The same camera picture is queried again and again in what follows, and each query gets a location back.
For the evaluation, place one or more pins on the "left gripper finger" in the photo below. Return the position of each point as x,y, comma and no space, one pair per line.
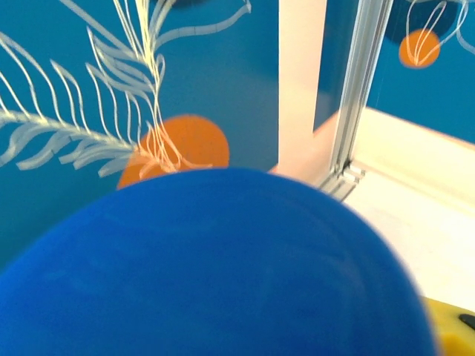
452,333

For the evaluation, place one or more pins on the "blue label bottle blue cap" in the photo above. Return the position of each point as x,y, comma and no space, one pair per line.
222,259

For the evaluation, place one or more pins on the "aluminium frame post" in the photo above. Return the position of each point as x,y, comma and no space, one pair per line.
356,92

